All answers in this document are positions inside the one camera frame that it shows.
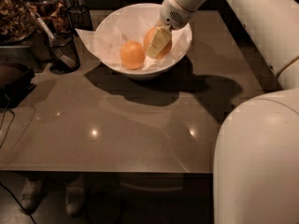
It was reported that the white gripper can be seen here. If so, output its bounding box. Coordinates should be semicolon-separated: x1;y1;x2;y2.
146;0;195;60

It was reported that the orange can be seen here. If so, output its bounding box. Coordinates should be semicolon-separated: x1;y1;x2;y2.
120;40;146;70
142;26;173;61

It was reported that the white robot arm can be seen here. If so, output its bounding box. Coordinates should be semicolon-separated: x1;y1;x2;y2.
158;0;299;224

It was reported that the white paper bowl liner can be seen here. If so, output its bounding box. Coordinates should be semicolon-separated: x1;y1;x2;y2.
75;5;192;72

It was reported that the white ceramic bowl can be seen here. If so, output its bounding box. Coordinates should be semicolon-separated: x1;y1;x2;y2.
93;3;192;81

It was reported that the black mesh cup rear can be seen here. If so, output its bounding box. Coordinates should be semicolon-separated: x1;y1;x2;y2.
67;6;93;31

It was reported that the black mesh cup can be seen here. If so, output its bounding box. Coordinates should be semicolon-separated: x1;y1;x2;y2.
46;34;80;74
67;6;93;31

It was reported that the black mesh cup front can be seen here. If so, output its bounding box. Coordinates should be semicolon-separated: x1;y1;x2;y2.
46;34;80;74

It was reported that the metal serving scoop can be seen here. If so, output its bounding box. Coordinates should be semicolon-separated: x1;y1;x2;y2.
35;13;78;71

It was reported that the glass jar of nuts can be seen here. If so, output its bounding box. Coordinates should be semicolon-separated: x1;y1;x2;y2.
0;0;36;45

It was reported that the black device with brown top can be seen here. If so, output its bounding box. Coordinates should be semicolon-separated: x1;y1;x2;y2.
0;63;35;108

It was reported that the right white shoe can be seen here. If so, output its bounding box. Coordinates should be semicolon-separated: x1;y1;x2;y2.
65;179;85;217

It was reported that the white shoe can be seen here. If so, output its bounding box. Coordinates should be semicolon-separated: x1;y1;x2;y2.
65;179;85;217
20;179;44;214

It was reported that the left white shoe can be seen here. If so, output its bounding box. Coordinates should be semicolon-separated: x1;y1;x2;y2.
20;179;44;214

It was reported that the thin black cable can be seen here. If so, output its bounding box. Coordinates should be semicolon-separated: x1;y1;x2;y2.
0;95;17;149

